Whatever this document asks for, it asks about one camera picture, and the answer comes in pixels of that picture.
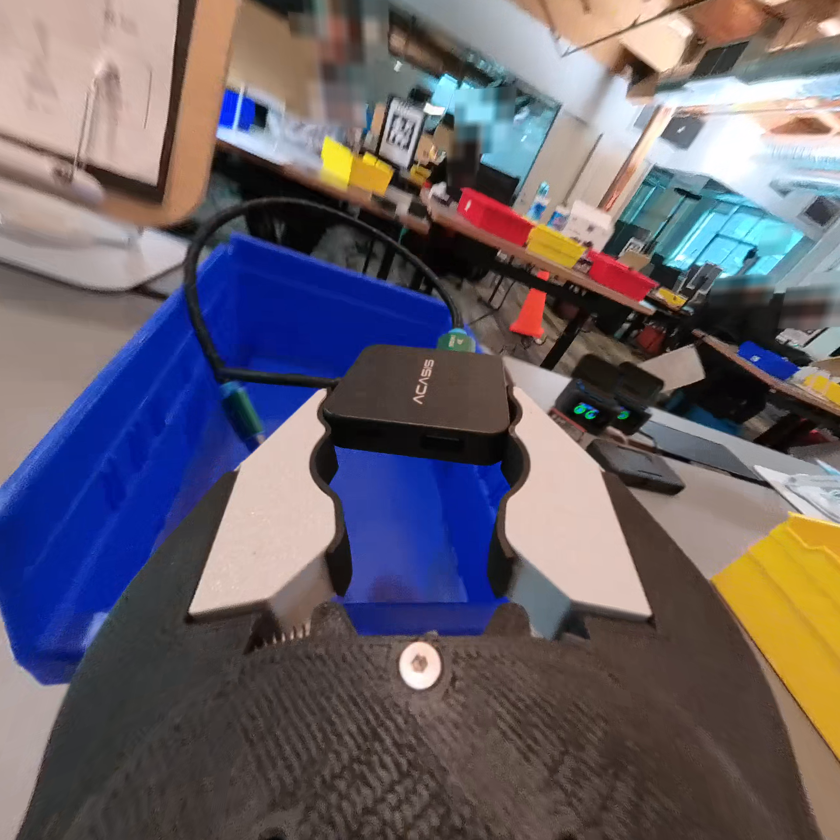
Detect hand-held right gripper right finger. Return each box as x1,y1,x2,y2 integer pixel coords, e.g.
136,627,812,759
489,386,654,642

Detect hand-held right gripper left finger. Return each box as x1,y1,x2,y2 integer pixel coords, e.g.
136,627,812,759
189,387,355,624

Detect large blue plastic bin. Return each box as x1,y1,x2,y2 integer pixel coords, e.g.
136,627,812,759
0,232,514,685

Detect black USB hub with cable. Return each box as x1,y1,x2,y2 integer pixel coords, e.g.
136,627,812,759
182,197,478,455

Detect flat black box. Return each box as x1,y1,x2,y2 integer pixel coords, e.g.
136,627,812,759
585,437,686,497

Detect black charger with green display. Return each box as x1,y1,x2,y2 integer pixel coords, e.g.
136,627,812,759
550,353,665,439

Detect dark closed laptop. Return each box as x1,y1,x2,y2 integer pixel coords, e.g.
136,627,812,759
640,420,767,485

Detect grey angled panel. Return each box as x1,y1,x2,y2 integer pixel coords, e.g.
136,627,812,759
638,344,707,396

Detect orange traffic cone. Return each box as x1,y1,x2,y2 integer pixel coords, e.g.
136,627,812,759
509,271,550,341

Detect large yellow plastic bin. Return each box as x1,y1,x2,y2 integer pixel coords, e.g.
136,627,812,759
711,512,840,757

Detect paper sheet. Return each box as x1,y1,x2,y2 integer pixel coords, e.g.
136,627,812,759
753,458,840,525

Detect small red bin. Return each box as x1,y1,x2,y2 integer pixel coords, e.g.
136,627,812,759
457,188,536,248
587,250,660,302

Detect small blue bin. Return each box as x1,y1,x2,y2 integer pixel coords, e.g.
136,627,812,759
736,340,803,383

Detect small yellow bin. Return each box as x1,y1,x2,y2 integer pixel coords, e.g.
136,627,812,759
526,224,588,269
349,152,395,196
320,136,357,188

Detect white cardboard box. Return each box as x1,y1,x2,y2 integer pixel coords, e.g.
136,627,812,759
563,200,616,252

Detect long wooden table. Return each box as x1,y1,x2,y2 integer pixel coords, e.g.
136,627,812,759
215,128,698,370

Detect white rounded stand base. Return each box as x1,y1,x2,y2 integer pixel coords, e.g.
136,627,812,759
0,176,193,294

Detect black and white tag sign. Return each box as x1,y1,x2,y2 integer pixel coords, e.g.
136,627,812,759
379,96,427,173

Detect wood framed poster board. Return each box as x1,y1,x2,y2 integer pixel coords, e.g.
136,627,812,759
0,0,241,228

